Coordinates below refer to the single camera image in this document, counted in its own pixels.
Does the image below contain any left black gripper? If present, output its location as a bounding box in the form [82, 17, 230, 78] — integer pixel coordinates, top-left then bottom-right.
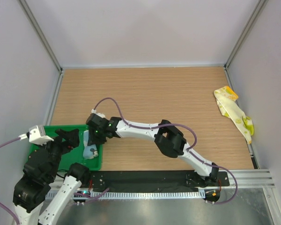
[36, 127, 79, 180]

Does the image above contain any aluminium front rail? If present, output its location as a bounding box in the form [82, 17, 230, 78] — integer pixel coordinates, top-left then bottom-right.
[53, 169, 276, 191]

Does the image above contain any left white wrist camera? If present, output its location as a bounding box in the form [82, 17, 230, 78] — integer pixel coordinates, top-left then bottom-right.
[18, 125, 54, 146]

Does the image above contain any blue polka dot towel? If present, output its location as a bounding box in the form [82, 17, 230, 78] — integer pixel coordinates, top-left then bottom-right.
[82, 130, 99, 159]

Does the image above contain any green plastic tray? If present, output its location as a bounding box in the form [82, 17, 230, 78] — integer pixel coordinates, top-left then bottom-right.
[23, 125, 103, 176]

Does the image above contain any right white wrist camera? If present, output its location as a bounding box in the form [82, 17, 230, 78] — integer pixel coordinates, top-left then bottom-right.
[91, 109, 106, 118]

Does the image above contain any white slotted cable duct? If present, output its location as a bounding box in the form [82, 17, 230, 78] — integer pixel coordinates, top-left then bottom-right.
[45, 190, 205, 200]

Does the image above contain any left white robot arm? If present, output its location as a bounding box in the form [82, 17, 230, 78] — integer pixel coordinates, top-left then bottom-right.
[13, 126, 90, 225]

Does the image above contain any yellow green patterned towel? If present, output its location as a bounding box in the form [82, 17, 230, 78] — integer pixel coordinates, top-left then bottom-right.
[214, 86, 254, 144]

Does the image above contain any left aluminium frame post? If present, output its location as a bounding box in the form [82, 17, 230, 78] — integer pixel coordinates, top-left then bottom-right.
[18, 0, 63, 72]

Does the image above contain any aluminium frame post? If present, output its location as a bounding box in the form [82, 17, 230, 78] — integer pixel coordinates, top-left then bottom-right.
[224, 0, 269, 71]
[18, 0, 63, 72]

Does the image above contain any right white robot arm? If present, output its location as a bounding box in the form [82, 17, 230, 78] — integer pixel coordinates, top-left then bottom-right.
[86, 113, 219, 187]

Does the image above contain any right aluminium frame post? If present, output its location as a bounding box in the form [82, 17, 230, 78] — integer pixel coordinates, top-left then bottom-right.
[224, 0, 269, 71]

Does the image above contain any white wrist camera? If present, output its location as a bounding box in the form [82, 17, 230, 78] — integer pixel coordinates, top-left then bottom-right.
[91, 109, 106, 118]
[18, 125, 54, 146]

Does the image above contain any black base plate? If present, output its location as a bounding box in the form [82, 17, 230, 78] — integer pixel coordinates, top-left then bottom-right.
[80, 170, 229, 193]

